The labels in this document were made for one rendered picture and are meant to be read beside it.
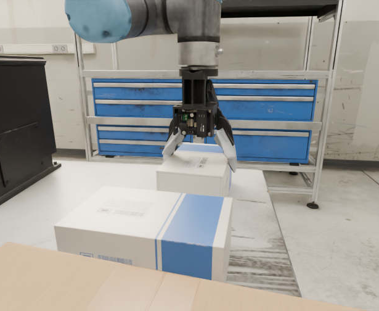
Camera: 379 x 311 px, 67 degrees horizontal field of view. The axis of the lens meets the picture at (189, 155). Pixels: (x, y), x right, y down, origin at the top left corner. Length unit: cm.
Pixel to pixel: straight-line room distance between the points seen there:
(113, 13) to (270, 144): 175
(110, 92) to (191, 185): 169
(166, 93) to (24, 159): 141
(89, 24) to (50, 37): 292
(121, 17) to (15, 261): 32
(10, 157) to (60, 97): 264
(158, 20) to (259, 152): 163
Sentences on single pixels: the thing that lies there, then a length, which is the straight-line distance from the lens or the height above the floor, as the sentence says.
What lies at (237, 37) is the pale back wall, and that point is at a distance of 284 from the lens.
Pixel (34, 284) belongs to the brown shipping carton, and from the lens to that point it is 18.
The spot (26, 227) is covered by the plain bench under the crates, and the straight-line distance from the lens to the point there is 59.
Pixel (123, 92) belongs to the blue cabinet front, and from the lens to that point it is 211.
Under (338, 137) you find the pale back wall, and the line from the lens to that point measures 309.
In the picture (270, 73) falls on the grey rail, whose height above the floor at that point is 92.
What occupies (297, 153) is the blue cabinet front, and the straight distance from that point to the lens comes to 211.
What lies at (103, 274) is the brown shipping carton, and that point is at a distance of 18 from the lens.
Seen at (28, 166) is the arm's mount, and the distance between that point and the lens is 76.
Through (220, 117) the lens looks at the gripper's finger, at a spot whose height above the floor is 87.
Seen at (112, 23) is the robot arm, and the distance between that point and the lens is 41.
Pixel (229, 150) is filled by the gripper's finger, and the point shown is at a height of 81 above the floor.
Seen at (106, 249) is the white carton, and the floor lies 77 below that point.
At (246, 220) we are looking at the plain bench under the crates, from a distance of 55.
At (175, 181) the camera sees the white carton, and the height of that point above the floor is 77.
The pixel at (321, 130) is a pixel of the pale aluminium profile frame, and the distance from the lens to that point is 209.
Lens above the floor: 97
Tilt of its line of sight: 17 degrees down
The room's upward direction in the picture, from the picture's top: straight up
